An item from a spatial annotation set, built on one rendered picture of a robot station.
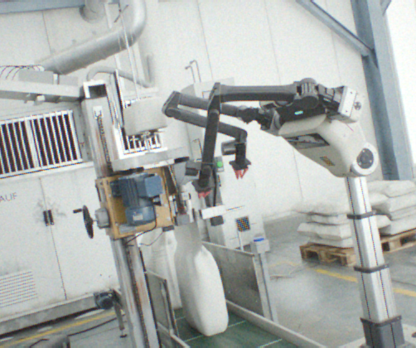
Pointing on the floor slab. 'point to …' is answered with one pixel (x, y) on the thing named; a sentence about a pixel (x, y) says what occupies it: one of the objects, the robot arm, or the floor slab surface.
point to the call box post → (268, 287)
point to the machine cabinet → (40, 216)
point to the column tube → (121, 237)
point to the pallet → (392, 243)
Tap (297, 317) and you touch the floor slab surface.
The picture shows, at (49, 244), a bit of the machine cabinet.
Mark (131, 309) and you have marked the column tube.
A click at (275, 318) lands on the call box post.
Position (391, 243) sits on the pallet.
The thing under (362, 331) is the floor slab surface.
